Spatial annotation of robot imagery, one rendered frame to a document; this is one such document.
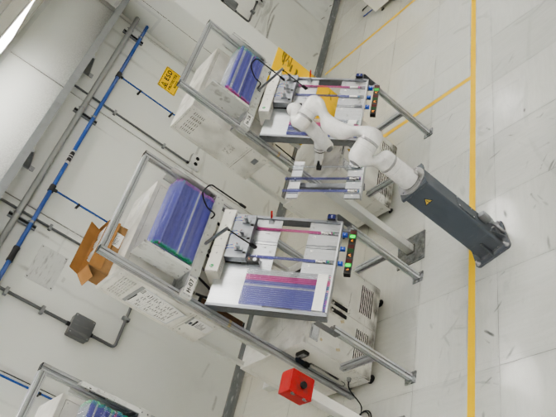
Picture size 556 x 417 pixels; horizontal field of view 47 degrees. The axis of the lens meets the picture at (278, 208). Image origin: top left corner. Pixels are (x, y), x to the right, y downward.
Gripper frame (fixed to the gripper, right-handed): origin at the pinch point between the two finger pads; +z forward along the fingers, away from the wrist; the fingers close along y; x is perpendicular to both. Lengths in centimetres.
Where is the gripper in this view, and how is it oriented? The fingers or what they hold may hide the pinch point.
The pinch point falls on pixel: (318, 166)
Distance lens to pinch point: 426.9
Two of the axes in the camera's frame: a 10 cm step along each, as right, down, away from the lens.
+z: 0.0, 6.7, 7.4
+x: 9.8, 1.3, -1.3
